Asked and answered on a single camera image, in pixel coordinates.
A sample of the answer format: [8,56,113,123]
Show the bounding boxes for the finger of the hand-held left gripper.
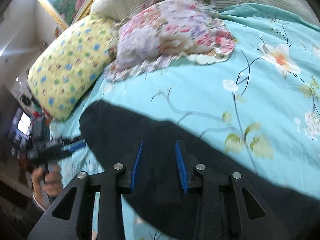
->
[59,137,87,157]

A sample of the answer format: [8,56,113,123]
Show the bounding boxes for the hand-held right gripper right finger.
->
[175,141,290,240]

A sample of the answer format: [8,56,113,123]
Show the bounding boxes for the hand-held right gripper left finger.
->
[27,140,144,240]

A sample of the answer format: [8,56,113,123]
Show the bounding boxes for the black pants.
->
[79,100,320,240]

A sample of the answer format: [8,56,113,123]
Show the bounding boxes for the person's left hand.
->
[32,165,63,209]

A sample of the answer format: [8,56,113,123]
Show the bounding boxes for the cluttered bedside table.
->
[7,76,50,155]

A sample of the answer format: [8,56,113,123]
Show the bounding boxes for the yellow dotted pillow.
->
[27,14,118,122]

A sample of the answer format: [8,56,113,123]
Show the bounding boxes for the turquoise floral bedsheet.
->
[49,3,320,240]

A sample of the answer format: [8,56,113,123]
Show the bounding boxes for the floral ruffled pillow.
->
[103,0,236,82]

